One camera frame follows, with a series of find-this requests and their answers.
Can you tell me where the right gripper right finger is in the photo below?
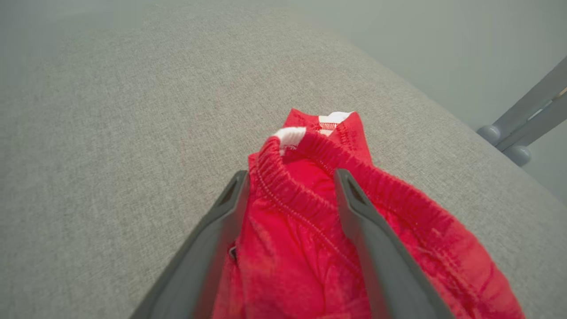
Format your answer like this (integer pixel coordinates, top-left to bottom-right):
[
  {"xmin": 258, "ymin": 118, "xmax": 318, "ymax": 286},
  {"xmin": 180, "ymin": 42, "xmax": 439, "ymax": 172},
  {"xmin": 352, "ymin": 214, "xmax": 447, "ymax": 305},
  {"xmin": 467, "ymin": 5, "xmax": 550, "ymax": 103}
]
[{"xmin": 333, "ymin": 168, "xmax": 457, "ymax": 319}]

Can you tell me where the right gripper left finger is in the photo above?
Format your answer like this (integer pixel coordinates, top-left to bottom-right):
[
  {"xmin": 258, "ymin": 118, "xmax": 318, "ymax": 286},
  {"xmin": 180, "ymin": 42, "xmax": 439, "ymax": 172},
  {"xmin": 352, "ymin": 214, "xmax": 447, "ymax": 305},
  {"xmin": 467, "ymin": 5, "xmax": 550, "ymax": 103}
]
[{"xmin": 131, "ymin": 170, "xmax": 251, "ymax": 319}]

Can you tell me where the red shorts white stripe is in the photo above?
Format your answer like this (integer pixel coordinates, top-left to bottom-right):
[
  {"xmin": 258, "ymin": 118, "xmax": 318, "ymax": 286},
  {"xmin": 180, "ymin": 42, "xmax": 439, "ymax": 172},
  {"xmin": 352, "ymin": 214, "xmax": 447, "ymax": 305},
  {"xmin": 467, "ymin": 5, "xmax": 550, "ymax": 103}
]
[{"xmin": 213, "ymin": 109, "xmax": 525, "ymax": 319}]

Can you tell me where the grey fabric sofa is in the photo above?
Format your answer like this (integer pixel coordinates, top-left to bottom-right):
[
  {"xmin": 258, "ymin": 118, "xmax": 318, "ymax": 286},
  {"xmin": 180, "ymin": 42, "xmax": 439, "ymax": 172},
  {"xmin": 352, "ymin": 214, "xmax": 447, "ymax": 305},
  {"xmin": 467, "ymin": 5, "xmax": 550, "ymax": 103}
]
[{"xmin": 0, "ymin": 0, "xmax": 567, "ymax": 319}]

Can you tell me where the grey partition post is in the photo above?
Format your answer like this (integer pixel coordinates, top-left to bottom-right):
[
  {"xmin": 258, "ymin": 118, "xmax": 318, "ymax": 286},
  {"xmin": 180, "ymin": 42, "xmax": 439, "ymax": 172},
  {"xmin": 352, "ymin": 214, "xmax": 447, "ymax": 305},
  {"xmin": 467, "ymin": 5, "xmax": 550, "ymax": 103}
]
[{"xmin": 476, "ymin": 58, "xmax": 567, "ymax": 167}]

